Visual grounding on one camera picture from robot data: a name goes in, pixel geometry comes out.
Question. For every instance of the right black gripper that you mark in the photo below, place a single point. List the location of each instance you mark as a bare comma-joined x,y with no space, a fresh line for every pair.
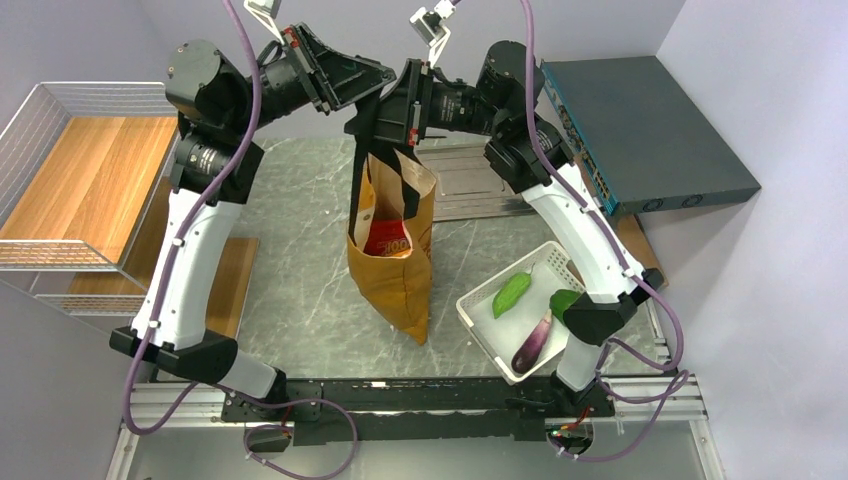
397,117

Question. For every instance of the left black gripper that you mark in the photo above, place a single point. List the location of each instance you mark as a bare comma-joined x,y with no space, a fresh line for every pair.
338,79

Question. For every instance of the red snack packet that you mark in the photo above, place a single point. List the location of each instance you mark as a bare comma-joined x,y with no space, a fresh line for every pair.
387,238

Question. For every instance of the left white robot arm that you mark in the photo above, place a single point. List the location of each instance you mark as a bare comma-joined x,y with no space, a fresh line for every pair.
216,162

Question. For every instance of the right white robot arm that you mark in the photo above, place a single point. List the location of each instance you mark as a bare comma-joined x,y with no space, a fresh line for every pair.
392,201

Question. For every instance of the silver metal tray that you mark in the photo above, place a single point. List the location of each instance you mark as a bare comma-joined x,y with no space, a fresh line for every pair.
467,188

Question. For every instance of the green bitter gourd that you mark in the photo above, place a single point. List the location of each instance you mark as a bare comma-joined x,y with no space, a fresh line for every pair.
510,293

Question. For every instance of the white plastic basket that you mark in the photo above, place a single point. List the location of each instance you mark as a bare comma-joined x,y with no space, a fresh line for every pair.
500,338

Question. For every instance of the green bell pepper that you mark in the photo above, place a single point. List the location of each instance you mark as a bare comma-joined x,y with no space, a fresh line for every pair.
560,301

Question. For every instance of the purple eggplant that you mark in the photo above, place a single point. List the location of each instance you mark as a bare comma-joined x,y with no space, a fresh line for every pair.
528,353

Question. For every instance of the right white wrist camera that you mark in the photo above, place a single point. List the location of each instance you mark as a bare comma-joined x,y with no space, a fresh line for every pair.
431,26

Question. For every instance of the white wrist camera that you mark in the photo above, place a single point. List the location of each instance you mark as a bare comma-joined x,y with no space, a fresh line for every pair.
431,26
266,12

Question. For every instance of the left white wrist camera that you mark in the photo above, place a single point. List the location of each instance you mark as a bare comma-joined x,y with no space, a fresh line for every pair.
266,12

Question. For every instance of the dark network switch box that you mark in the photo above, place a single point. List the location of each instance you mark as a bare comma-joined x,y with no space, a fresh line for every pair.
643,142

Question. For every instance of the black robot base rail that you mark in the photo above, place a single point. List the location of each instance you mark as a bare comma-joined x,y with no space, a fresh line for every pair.
319,412

